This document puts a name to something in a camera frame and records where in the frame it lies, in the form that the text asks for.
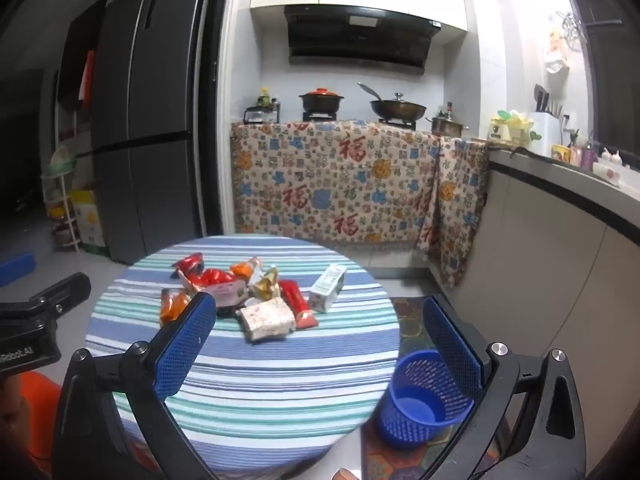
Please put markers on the black condiment rack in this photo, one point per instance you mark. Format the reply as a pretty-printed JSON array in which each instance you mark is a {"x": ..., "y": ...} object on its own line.
[{"x": 261, "y": 112}]

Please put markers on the white tiered rack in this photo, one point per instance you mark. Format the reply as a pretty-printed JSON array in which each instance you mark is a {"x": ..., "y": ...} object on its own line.
[{"x": 60, "y": 200}]

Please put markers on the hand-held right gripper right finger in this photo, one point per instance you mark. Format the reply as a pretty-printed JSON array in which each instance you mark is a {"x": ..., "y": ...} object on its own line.
[{"x": 450, "y": 345}]

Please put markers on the narrow printed cloth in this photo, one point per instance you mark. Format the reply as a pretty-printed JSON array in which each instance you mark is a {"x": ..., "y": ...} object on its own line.
[{"x": 460, "y": 200}]

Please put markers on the white green milk carton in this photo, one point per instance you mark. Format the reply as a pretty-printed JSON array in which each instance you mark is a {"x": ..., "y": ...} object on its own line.
[{"x": 327, "y": 287}]

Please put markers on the large printed cloth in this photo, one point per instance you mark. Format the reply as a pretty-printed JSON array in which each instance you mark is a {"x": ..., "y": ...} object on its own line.
[{"x": 325, "y": 185}]

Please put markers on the clear plastic floss box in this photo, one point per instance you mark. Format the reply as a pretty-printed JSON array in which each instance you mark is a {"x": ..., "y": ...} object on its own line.
[{"x": 265, "y": 317}]

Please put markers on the white kitchen counter cabinet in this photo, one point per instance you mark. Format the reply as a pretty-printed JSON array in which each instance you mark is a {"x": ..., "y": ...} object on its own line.
[{"x": 550, "y": 260}]

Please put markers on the person's left forearm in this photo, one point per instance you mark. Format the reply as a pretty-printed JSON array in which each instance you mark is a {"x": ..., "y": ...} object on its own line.
[{"x": 35, "y": 410}]

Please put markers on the white hanging bag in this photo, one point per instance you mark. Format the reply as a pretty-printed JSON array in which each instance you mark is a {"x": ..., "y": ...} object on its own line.
[{"x": 556, "y": 50}]

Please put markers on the wok with glass lid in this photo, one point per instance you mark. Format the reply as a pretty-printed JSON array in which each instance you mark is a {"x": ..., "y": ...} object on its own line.
[{"x": 397, "y": 107}]

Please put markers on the grey refrigerator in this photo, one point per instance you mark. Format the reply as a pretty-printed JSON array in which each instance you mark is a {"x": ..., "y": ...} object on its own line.
[{"x": 150, "y": 110}]

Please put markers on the gold foil wrapper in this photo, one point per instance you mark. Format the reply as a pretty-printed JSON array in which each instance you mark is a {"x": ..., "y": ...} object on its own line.
[{"x": 265, "y": 285}]

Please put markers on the blue plastic basket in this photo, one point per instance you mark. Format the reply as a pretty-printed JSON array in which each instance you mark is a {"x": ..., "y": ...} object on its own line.
[{"x": 415, "y": 410}]

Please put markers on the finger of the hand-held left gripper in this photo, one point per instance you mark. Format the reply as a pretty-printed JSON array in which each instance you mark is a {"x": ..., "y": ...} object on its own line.
[{"x": 65, "y": 290}]

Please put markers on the red hanging cloth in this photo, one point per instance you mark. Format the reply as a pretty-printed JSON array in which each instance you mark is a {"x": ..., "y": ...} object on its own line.
[{"x": 87, "y": 77}]

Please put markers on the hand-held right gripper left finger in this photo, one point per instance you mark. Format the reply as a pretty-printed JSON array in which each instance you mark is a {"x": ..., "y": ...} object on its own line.
[{"x": 185, "y": 345}]

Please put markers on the patterned floor mat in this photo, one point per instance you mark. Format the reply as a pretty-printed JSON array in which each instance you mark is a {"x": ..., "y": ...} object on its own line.
[{"x": 410, "y": 320}]

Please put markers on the black clay pot red lid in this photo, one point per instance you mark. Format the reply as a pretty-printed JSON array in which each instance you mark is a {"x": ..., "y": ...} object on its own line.
[{"x": 320, "y": 101}]

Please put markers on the orange snack packet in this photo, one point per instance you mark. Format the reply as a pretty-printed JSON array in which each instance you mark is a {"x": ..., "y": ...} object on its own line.
[{"x": 172, "y": 307}]

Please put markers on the yellow green kitchen container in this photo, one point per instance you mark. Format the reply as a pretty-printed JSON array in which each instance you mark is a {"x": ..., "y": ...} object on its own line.
[{"x": 507, "y": 127}]

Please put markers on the pink container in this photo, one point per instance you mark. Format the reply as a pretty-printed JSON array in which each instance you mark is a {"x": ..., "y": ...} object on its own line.
[{"x": 584, "y": 157}]

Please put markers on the steel pot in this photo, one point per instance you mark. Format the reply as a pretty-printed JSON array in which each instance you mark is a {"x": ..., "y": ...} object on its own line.
[{"x": 445, "y": 125}]

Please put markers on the yellow cardboard box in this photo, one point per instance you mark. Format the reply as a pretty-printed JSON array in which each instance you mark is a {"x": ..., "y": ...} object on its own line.
[{"x": 90, "y": 220}]

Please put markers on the blue padded object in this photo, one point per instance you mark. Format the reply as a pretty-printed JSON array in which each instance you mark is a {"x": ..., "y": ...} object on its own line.
[{"x": 17, "y": 267}]

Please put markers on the orange white plastic wrapper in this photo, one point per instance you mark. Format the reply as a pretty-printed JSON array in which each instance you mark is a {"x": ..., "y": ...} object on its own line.
[{"x": 242, "y": 267}]

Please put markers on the white knife block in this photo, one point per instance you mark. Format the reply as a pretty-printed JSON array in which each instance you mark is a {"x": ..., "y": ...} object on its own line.
[{"x": 547, "y": 125}]

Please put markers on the black range hood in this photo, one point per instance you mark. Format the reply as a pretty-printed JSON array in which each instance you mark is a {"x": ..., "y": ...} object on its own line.
[{"x": 355, "y": 35}]

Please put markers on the red snack packet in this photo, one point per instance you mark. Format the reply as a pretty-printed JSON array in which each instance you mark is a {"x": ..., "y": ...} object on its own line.
[{"x": 297, "y": 305}]

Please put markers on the round striped table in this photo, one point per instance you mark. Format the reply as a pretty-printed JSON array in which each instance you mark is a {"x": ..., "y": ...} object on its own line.
[{"x": 250, "y": 385}]

